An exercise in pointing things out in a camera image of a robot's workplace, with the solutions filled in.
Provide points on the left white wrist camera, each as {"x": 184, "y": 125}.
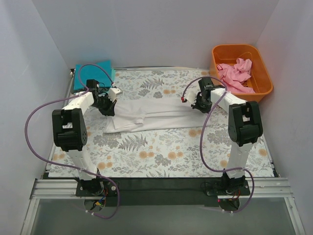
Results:
{"x": 113, "y": 93}

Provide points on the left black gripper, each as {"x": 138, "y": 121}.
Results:
{"x": 108, "y": 106}

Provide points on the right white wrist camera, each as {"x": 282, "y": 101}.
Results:
{"x": 190, "y": 97}

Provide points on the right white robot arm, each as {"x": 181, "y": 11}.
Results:
{"x": 244, "y": 129}

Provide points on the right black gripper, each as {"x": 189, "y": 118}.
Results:
{"x": 199, "y": 105}

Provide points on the orange plastic basket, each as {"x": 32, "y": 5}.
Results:
{"x": 260, "y": 80}

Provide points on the floral table mat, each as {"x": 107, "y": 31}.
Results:
{"x": 187, "y": 152}

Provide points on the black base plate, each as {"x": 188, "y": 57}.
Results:
{"x": 159, "y": 192}

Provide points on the pink t shirt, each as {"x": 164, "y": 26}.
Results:
{"x": 235, "y": 75}

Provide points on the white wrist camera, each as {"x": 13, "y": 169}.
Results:
{"x": 113, "y": 93}
{"x": 190, "y": 97}

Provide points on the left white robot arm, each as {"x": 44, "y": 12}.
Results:
{"x": 70, "y": 132}

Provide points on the white t shirt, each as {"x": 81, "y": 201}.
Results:
{"x": 153, "y": 114}

